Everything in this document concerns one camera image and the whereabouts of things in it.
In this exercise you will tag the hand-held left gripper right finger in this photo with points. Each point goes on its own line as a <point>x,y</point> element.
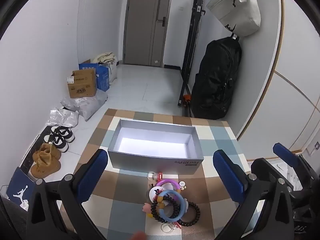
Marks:
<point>228,177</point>

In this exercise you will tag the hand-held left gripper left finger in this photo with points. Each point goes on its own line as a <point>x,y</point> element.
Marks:
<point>91,177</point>

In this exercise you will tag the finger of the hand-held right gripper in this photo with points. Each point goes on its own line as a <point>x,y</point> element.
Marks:
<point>283,150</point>

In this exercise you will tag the pink figure charm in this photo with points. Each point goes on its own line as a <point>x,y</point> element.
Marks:
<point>147,207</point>

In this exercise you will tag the white round badge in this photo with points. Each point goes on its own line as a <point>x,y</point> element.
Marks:
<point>153,192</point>

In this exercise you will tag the grey cardboard box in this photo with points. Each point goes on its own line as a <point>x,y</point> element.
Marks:
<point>155,162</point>

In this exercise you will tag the red hair clip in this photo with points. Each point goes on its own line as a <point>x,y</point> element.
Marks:
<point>176,224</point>

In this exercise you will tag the clear plastic clip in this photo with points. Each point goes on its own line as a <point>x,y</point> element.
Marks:
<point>166,228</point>

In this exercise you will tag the checkered tablecloth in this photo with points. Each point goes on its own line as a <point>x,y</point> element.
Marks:
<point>120,205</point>

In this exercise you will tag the small white charm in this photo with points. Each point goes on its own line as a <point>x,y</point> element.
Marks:
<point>182,184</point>

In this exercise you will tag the white wardrobe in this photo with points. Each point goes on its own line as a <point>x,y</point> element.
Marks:
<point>287,92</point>

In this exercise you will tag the red and white round charm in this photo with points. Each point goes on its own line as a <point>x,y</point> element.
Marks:
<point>151,176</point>

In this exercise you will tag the silver parcel bag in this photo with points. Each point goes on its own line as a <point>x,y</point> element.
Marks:
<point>62,117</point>

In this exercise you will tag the blue paper bag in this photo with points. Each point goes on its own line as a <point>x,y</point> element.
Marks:
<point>20,187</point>

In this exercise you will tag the large grey parcel bag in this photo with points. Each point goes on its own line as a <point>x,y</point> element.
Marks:
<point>91,103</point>

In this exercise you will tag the small grey parcel bag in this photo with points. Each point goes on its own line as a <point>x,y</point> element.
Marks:
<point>71,103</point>

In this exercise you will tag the orange clamp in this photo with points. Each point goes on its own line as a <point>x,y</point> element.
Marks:
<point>187,98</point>

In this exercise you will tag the brown cardboard box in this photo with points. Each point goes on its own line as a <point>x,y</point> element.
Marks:
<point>82,85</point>

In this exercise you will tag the black backpack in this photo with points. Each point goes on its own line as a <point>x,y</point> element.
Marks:
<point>215,80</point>

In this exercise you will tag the blue cardboard box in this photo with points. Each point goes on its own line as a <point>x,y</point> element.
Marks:
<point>103,78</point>

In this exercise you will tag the beige folded cloth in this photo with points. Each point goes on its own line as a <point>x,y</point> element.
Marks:
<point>105,57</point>

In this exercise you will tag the black folded rack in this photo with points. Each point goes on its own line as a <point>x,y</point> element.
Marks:
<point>192,42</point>

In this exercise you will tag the beige bag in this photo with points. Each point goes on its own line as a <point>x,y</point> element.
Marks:
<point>235,10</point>

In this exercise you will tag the grey door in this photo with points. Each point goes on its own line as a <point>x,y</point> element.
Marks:
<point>142,30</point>

